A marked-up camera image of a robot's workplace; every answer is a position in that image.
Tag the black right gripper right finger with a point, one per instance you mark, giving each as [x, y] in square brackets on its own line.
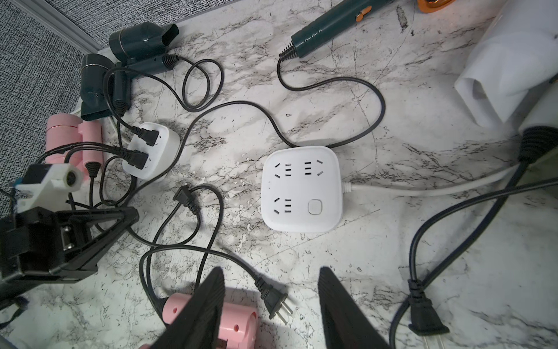
[344, 324]

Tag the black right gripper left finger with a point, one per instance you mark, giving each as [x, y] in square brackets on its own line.
[197, 324]

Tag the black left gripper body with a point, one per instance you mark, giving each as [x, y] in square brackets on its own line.
[41, 246]

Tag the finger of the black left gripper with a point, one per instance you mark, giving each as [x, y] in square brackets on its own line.
[80, 261]
[120, 219]

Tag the left white power strip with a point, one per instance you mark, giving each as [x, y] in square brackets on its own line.
[160, 155]

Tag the white power strip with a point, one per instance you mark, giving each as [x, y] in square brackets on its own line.
[160, 155]
[301, 190]

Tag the pink hair dryer left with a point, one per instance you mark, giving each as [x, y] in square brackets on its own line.
[66, 129]

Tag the right white power strip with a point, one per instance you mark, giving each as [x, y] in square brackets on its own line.
[301, 190]

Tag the dark green hair dryer left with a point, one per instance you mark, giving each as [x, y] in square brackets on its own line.
[93, 98]

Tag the dark green hair dryer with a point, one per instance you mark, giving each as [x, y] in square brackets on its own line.
[93, 98]
[145, 47]

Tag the dark green hair dryer back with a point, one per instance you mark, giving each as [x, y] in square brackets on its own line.
[145, 47]

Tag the green hair dryer orange nozzle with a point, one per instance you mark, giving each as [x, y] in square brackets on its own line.
[329, 25]

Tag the white hair dryer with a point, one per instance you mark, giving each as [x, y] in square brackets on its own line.
[517, 52]

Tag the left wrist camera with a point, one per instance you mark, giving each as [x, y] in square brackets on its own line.
[47, 186]

